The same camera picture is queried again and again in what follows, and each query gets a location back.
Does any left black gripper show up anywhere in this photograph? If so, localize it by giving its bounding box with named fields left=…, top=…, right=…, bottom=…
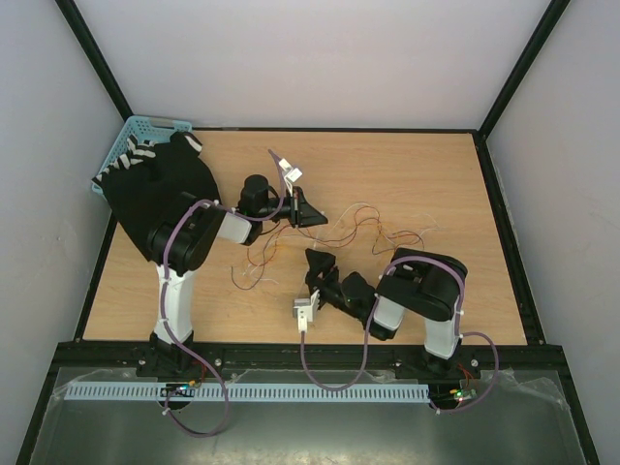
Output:
left=260, top=186, right=328, bottom=229

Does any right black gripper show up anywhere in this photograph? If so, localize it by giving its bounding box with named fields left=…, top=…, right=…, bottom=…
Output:
left=305, top=248, right=366, bottom=322

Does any dark brown wire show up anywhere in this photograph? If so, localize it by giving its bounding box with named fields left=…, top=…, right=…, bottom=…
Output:
left=231, top=212, right=427, bottom=293

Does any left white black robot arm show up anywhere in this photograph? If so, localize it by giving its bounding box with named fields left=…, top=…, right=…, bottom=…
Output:
left=149, top=174, right=328, bottom=376

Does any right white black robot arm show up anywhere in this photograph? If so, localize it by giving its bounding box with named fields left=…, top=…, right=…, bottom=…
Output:
left=305, top=247, right=468, bottom=377

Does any blue plastic basket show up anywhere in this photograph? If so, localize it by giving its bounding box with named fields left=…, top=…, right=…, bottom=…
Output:
left=100, top=115, right=193, bottom=171

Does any black white striped cloth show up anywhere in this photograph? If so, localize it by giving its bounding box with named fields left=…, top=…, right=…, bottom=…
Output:
left=92, top=132, right=202, bottom=187

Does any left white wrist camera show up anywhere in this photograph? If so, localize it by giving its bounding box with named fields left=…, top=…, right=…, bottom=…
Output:
left=278, top=158, right=302, bottom=194

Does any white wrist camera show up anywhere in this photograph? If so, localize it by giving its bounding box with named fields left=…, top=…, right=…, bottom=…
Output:
left=278, top=158, right=302, bottom=194
left=293, top=290, right=321, bottom=333

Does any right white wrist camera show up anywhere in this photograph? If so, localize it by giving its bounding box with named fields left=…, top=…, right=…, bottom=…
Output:
left=293, top=290, right=321, bottom=333

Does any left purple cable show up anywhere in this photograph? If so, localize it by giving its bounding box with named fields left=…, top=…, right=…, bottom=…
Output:
left=162, top=148, right=292, bottom=440

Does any purple cable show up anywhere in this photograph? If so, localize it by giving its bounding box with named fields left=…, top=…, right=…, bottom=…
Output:
left=162, top=148, right=292, bottom=440
left=299, top=255, right=500, bottom=416

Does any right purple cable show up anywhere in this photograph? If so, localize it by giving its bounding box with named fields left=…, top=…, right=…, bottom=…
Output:
left=299, top=255, right=500, bottom=416

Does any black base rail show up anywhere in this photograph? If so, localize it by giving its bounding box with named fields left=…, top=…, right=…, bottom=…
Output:
left=52, top=341, right=483, bottom=382

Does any light blue slotted cable duct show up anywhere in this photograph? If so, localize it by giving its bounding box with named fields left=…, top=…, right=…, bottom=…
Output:
left=64, top=382, right=429, bottom=404

